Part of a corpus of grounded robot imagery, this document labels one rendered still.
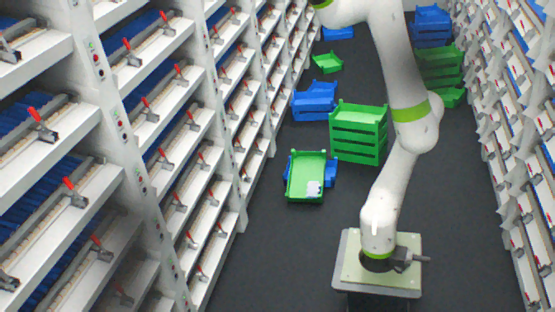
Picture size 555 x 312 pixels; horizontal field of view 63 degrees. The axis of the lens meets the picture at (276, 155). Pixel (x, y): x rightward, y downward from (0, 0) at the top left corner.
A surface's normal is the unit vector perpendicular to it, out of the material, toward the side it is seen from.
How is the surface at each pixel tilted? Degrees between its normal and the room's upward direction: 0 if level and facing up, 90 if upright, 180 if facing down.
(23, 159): 19
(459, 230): 0
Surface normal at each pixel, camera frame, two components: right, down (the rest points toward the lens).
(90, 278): 0.19, -0.77
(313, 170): -0.21, -0.50
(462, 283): -0.13, -0.82
